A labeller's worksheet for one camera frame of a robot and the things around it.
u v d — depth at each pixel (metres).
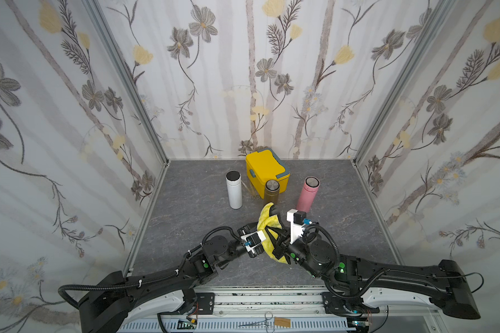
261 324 0.70
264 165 1.01
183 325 0.73
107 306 0.41
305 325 0.70
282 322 0.72
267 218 0.60
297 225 0.55
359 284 0.50
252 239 0.59
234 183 0.85
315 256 0.47
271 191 0.82
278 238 0.60
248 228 0.65
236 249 0.62
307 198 0.90
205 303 0.74
